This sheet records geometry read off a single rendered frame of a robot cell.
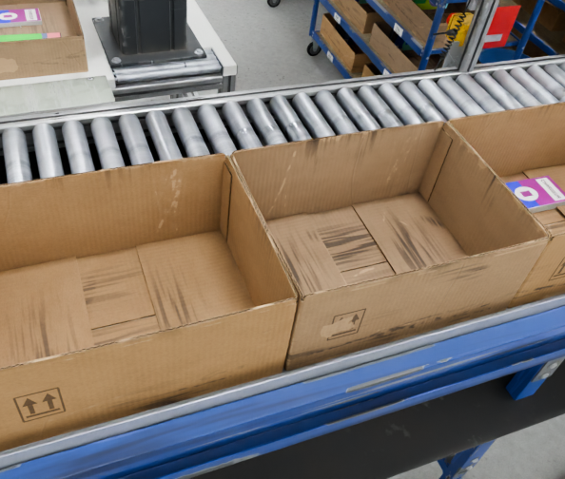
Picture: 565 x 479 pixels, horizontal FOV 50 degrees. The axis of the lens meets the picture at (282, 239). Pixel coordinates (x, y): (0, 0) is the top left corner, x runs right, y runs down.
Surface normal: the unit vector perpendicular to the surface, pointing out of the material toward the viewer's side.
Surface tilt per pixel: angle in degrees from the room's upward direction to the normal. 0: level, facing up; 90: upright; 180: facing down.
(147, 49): 90
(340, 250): 0
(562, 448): 0
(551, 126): 90
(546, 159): 89
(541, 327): 0
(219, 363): 91
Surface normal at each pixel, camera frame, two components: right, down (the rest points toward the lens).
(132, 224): 0.36, 0.69
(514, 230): -0.93, 0.18
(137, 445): 0.11, -0.69
